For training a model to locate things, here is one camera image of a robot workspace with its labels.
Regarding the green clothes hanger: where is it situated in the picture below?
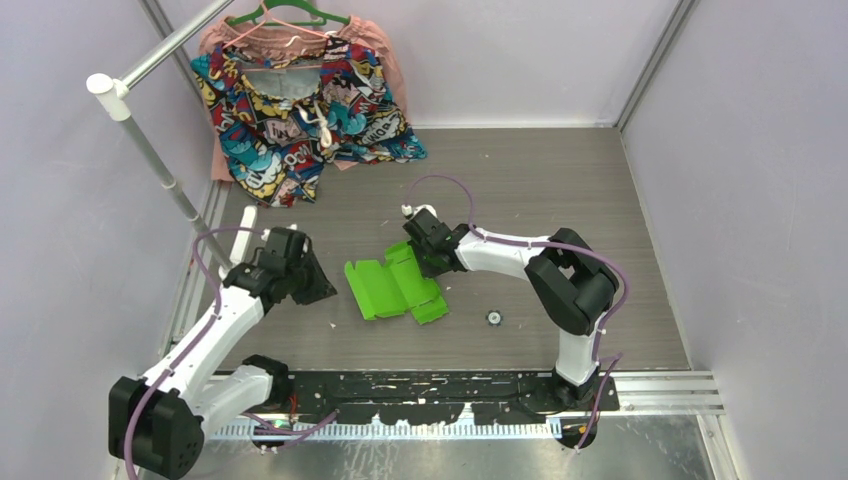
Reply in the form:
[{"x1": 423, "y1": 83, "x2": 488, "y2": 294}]
[{"x1": 225, "y1": 0, "x2": 352, "y2": 28}]

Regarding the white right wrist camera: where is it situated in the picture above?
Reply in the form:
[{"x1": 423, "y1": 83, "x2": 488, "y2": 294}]
[{"x1": 401, "y1": 204, "x2": 438, "y2": 219}]

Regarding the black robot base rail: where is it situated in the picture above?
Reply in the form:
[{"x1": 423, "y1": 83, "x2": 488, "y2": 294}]
[{"x1": 248, "y1": 370, "x2": 620, "y2": 426}]

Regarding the colorful patterned shirt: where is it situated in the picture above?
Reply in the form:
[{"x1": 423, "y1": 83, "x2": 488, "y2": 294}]
[{"x1": 190, "y1": 17, "x2": 427, "y2": 207}]

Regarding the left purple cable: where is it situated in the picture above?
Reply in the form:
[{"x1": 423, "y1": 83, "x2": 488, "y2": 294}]
[{"x1": 119, "y1": 222, "x2": 320, "y2": 479}]

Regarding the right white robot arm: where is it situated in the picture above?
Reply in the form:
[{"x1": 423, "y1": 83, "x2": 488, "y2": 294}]
[{"x1": 401, "y1": 205, "x2": 629, "y2": 411}]

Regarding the metal clothes rack pole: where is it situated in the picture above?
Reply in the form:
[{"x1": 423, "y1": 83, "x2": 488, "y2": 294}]
[{"x1": 86, "y1": 0, "x2": 232, "y2": 268}]

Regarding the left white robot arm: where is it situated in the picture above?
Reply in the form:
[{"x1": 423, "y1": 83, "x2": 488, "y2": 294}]
[{"x1": 108, "y1": 226, "x2": 336, "y2": 479}]

